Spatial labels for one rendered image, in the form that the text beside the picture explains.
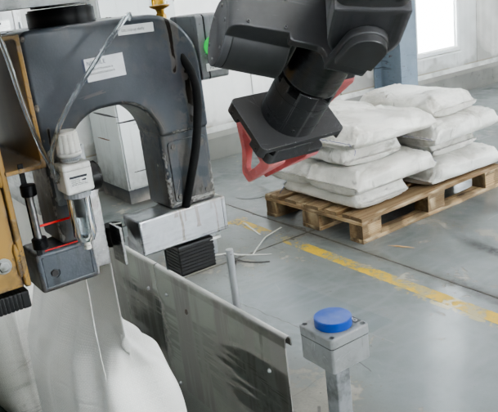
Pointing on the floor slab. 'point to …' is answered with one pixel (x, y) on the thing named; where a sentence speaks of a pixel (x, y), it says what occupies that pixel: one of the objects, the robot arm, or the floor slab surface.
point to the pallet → (366, 222)
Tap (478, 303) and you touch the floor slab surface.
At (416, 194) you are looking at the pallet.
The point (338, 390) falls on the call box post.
